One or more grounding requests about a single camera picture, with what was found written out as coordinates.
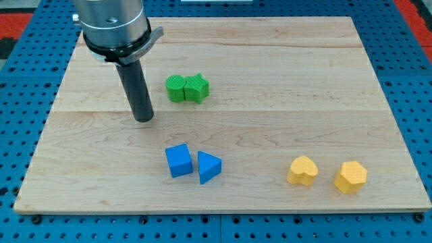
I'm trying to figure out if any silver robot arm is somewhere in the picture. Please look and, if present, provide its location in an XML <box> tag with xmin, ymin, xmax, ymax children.
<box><xmin>73</xmin><ymin>0</ymin><xmax>163</xmax><ymax>66</ymax></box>

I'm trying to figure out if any wooden board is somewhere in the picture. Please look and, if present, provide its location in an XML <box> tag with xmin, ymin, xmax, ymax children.
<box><xmin>14</xmin><ymin>17</ymin><xmax>431</xmax><ymax>215</ymax></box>

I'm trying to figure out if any blue cube block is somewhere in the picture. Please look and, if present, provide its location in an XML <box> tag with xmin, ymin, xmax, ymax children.
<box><xmin>165</xmin><ymin>144</ymin><xmax>193</xmax><ymax>178</ymax></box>

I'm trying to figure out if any green star block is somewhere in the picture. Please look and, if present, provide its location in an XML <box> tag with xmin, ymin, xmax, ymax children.
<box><xmin>184</xmin><ymin>74</ymin><xmax>209</xmax><ymax>104</ymax></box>

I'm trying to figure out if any blue triangular prism block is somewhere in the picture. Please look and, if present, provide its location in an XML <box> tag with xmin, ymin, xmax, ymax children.
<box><xmin>198</xmin><ymin>151</ymin><xmax>222</xmax><ymax>184</ymax></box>

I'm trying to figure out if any green cylinder block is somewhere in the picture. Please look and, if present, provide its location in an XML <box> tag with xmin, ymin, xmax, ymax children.
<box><xmin>165</xmin><ymin>74</ymin><xmax>186</xmax><ymax>103</ymax></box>

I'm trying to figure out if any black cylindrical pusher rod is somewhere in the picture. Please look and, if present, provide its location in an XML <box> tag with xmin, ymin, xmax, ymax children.
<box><xmin>116</xmin><ymin>61</ymin><xmax>154</xmax><ymax>122</ymax></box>

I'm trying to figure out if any yellow heart block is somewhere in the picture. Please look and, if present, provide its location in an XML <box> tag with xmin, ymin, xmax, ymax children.
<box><xmin>286</xmin><ymin>155</ymin><xmax>319</xmax><ymax>186</ymax></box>

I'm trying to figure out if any yellow hexagon block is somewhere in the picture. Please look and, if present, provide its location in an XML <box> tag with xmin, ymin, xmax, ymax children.
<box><xmin>333</xmin><ymin>161</ymin><xmax>367</xmax><ymax>194</ymax></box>

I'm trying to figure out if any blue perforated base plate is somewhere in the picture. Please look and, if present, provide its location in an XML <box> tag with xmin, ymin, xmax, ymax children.
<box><xmin>1</xmin><ymin>0</ymin><xmax>431</xmax><ymax>242</ymax></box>

